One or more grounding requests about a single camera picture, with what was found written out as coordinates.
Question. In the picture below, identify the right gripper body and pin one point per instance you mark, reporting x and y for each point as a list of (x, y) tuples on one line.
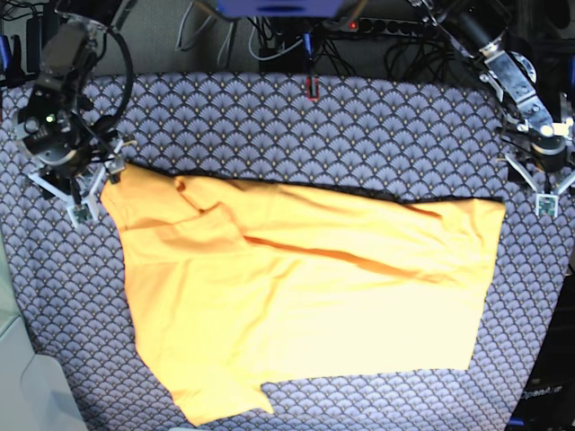
[(70, 160)]

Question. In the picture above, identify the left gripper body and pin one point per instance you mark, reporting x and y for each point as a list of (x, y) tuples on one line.
[(543, 164)]

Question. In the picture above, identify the yellow T-shirt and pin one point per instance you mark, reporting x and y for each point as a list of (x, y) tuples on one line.
[(235, 283)]

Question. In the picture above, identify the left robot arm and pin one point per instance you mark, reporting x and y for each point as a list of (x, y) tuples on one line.
[(536, 123)]

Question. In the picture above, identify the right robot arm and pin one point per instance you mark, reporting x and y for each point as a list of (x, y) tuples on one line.
[(70, 56)]

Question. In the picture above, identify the blue fan-patterned table cloth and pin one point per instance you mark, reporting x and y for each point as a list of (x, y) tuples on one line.
[(386, 140)]

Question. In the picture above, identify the black power strip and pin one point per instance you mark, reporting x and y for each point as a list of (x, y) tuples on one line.
[(390, 28)]

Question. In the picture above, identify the blue box overhead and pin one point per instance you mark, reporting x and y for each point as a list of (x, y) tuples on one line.
[(279, 8)]

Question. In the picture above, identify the red and black clamp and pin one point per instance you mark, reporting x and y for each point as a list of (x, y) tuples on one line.
[(312, 88)]

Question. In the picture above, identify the white bin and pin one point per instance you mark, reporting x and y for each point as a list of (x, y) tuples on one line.
[(35, 394)]

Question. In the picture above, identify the black OpenArm box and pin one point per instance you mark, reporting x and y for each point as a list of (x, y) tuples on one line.
[(547, 402)]

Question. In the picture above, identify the blue handled clamp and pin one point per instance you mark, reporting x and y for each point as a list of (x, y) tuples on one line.
[(309, 52)]

